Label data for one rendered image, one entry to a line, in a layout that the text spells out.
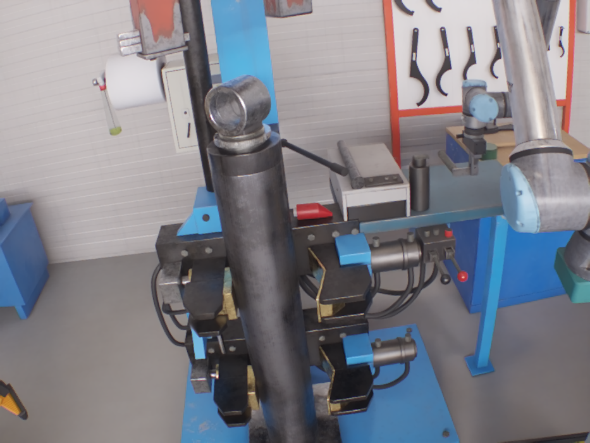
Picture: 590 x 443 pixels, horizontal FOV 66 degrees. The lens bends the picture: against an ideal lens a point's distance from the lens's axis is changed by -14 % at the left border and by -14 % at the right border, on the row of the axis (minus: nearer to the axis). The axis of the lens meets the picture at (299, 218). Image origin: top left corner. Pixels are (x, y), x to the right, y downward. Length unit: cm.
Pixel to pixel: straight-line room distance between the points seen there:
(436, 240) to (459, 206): 19
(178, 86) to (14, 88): 185
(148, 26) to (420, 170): 104
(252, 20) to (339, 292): 94
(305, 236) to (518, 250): 149
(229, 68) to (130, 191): 217
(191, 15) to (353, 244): 95
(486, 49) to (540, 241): 144
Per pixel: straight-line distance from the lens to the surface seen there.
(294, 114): 357
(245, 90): 142
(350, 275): 169
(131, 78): 232
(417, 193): 188
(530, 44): 122
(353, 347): 208
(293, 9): 147
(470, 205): 197
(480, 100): 170
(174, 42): 134
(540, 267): 314
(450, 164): 198
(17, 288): 370
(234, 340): 212
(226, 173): 145
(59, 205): 410
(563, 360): 292
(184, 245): 187
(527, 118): 115
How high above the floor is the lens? 197
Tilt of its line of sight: 28 degrees down
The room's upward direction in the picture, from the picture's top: 7 degrees counter-clockwise
